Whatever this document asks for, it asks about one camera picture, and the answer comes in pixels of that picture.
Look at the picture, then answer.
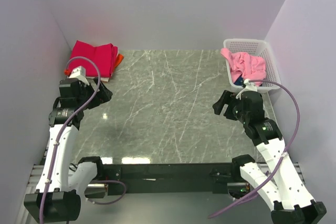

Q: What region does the pink t-shirt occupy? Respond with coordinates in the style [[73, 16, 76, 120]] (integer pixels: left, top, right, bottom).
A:
[[221, 48, 266, 80]]

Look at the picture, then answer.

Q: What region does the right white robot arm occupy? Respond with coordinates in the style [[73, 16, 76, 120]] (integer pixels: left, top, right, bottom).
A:
[[213, 90, 327, 223]]

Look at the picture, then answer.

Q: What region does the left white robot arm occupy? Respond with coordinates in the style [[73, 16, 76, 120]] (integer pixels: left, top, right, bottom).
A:
[[24, 78, 113, 223]]

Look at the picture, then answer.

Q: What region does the blue t-shirt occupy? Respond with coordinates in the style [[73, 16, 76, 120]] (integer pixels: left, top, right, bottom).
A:
[[232, 76, 263, 87]]

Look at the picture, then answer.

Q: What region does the folded magenta t-shirt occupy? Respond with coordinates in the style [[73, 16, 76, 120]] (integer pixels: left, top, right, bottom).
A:
[[67, 40, 119, 79]]

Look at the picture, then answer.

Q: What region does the folded orange t-shirt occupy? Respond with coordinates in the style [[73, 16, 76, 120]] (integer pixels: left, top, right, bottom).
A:
[[64, 54, 124, 76]]

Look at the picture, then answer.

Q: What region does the white plastic basket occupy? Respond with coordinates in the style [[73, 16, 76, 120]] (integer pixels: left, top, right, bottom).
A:
[[223, 38, 281, 93]]

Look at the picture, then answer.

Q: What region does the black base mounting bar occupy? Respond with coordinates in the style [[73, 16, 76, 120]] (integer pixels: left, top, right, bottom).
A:
[[91, 163, 246, 194]]

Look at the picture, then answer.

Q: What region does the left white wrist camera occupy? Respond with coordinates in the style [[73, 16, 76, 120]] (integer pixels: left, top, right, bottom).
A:
[[69, 66, 89, 85]]

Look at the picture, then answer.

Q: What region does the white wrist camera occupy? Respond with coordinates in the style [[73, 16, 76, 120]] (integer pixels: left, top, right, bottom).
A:
[[69, 66, 89, 85], [236, 79, 258, 100]]

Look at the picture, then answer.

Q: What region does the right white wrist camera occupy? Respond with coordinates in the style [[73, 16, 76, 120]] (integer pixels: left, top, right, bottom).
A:
[[236, 79, 258, 100]]

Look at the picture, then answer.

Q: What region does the aluminium rail frame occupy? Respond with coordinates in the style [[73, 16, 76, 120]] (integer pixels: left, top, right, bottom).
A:
[[15, 140, 307, 224]]

